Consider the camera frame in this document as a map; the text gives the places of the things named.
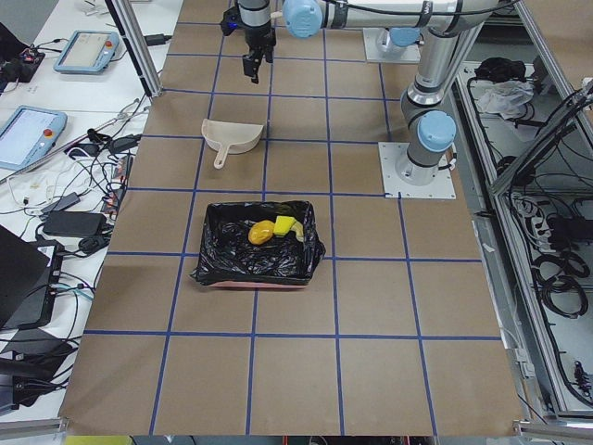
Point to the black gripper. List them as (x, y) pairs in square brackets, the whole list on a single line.
[(258, 39)]

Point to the beige plastic dustpan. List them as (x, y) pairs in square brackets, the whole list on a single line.
[(230, 138)]

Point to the yellow green sponge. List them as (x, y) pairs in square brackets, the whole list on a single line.
[(283, 225)]

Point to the orange-brown bread roll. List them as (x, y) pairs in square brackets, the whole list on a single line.
[(261, 232)]

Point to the bin with black bag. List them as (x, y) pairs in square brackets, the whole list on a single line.
[(228, 258)]

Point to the black power adapter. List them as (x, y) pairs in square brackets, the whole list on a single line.
[(157, 39)]

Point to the far blue teach pendant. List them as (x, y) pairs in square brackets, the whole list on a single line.
[(87, 52)]

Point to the blue teach pendant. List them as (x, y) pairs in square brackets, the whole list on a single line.
[(87, 52), (29, 134)]

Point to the near blue teach pendant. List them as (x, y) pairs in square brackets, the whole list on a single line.
[(29, 134)]

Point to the black power brick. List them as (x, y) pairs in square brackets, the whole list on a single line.
[(74, 223)]

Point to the white crumpled cloth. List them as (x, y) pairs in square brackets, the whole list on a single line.
[(506, 99)]

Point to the black laptop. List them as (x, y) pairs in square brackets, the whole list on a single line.
[(29, 270)]

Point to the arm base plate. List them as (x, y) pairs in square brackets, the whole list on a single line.
[(377, 50), (403, 179)]

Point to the aluminium frame post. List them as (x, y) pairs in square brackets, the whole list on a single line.
[(127, 24)]

